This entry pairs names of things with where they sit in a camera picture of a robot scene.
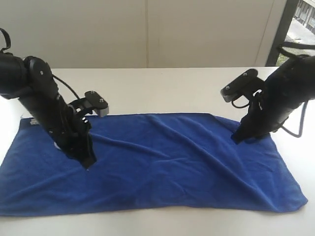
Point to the blue microfibre towel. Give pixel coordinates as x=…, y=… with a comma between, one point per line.
x=147, y=161

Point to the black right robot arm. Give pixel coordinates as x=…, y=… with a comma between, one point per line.
x=294, y=80

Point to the dark window frame post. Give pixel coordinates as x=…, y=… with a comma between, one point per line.
x=281, y=32

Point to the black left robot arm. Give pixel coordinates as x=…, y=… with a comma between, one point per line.
x=31, y=81

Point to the white towel care label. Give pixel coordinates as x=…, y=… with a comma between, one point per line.
x=33, y=122

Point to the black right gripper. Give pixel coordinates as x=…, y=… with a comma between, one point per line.
x=262, y=118

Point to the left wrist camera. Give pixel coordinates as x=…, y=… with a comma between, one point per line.
x=91, y=102

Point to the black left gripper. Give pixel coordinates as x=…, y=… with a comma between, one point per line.
x=69, y=132

